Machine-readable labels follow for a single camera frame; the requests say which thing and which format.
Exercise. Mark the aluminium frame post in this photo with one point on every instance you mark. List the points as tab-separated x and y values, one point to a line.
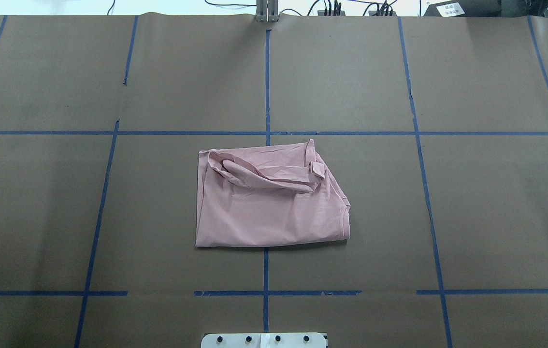
267	11

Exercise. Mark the pink printed t-shirt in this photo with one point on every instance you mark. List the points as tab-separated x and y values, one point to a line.
272	196

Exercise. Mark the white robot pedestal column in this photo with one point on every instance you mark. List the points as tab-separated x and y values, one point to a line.
266	340

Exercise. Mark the black box with label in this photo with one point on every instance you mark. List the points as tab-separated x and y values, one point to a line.
483	8

